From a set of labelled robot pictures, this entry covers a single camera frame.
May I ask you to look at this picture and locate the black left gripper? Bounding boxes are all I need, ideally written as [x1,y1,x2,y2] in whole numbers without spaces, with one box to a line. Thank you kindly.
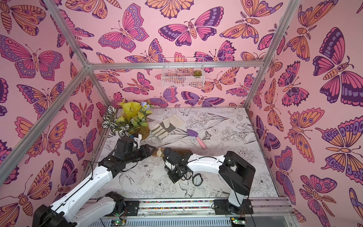
[125,144,157,165]

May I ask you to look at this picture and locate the cream strap watch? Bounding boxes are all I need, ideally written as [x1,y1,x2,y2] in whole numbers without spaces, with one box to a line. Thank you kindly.
[156,148,164,157]

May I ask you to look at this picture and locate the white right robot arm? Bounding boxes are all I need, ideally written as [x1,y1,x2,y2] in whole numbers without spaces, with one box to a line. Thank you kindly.
[161,148,256,214]

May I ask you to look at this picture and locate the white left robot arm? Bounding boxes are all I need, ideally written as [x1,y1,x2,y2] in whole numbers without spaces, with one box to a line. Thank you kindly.
[32,137,157,227]

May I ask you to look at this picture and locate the wooden watch stand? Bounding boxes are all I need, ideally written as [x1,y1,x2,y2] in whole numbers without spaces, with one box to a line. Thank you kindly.
[152,148,192,157]

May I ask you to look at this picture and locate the thin black watch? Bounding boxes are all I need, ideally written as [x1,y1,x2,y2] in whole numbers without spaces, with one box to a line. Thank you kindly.
[192,173,203,187]

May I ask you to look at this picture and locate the cream grey gardening glove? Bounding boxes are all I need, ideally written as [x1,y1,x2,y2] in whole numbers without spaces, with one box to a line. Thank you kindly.
[150,115,184,140]

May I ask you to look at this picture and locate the potted plant yellow leaves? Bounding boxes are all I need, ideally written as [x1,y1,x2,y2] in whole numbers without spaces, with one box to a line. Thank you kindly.
[101,101,154,140]

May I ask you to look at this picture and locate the purple pink garden trowel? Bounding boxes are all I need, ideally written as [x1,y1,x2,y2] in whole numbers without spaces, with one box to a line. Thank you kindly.
[187,129,207,149]

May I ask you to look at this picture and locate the small green succulent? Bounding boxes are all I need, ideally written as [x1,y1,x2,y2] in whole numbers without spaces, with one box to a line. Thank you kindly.
[192,70,203,77]

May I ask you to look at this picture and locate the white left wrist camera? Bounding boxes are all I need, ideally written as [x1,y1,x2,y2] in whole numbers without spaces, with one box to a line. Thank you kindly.
[134,134,142,149]

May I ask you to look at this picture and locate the white wire wall basket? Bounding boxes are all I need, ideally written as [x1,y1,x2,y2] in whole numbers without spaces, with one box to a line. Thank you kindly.
[160,57,205,88]

